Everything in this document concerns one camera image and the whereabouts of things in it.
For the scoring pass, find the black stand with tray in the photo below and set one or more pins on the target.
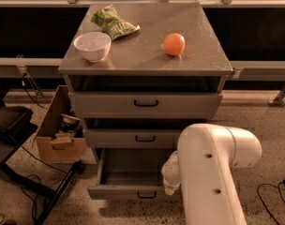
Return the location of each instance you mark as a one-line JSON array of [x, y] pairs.
[[8, 146]]

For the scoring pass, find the grey metal drawer cabinet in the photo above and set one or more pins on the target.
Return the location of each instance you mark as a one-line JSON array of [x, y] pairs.
[[139, 64]]

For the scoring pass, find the green chip bag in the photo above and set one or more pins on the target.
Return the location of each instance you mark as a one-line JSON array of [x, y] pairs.
[[112, 24]]

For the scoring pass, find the grey top drawer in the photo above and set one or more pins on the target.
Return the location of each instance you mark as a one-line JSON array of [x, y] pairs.
[[145, 105]]

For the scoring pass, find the white bowl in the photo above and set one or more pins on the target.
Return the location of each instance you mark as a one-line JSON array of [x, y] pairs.
[[93, 46]]

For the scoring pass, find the grey middle drawer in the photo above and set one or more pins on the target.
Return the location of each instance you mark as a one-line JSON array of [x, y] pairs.
[[132, 138]]

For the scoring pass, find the grey drawer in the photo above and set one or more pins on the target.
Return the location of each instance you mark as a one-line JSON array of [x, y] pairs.
[[132, 138], [131, 174], [145, 105]]

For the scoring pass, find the orange fruit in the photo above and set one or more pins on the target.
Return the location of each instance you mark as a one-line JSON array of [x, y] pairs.
[[174, 44]]

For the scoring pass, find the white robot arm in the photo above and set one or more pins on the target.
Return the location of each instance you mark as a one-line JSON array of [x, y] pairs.
[[201, 169]]

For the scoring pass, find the grey bottom drawer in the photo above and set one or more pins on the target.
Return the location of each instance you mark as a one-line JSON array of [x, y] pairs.
[[131, 174]]

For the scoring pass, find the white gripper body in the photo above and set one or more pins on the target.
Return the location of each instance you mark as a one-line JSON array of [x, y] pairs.
[[171, 176]]

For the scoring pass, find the brown cardboard box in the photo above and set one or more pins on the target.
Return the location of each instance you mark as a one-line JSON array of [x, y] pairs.
[[55, 147]]

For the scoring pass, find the jar in cardboard box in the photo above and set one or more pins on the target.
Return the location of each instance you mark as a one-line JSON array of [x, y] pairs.
[[69, 124]]

